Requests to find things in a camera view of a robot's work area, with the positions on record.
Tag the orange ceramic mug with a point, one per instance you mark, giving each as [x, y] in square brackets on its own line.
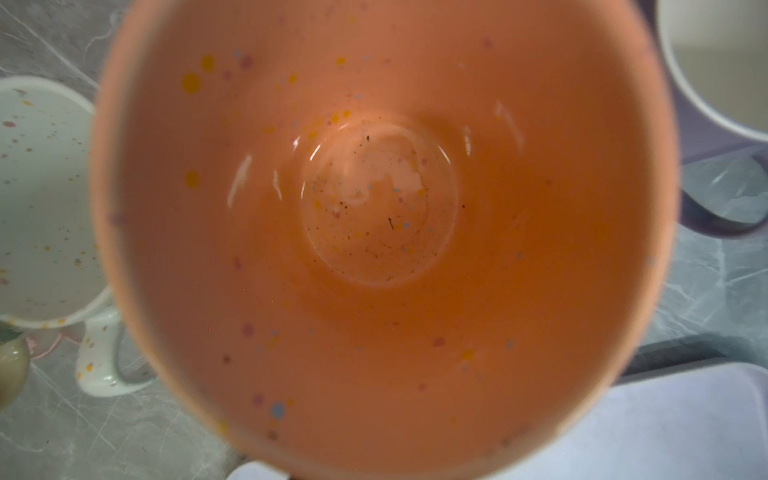
[385, 239]

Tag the pink cherry blossom coaster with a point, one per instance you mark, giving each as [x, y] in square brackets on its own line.
[42, 342]

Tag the purple white ceramic mug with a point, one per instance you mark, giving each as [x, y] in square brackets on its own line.
[715, 57]

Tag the yellow ceramic mug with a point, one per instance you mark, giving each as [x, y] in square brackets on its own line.
[14, 369]

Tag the lavender rectangular tray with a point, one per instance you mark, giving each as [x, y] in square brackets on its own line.
[699, 420]

